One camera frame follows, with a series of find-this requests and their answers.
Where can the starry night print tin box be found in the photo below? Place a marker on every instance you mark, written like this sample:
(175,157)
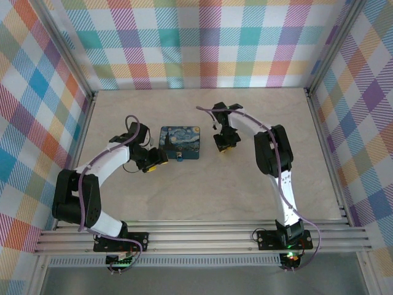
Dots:
(181,138)

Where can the aluminium side rail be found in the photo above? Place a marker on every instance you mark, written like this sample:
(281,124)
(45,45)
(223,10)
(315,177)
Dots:
(328,153)
(82,132)

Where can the aluminium frame post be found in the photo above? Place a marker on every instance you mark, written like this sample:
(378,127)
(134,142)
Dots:
(335,46)
(66,52)

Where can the small electronics board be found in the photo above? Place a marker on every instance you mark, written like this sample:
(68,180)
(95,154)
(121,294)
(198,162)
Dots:
(118,261)
(290,258)

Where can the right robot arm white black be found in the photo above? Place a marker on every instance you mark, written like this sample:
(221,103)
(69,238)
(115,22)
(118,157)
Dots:
(285,190)

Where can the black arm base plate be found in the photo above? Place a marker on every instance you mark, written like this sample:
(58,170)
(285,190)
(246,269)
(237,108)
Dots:
(267,239)
(104,245)

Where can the plaid cloth panel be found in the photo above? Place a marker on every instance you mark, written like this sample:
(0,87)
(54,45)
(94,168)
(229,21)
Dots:
(199,40)
(368,138)
(24,123)

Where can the aluminium front rail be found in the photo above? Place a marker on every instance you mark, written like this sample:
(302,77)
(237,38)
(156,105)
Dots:
(199,239)

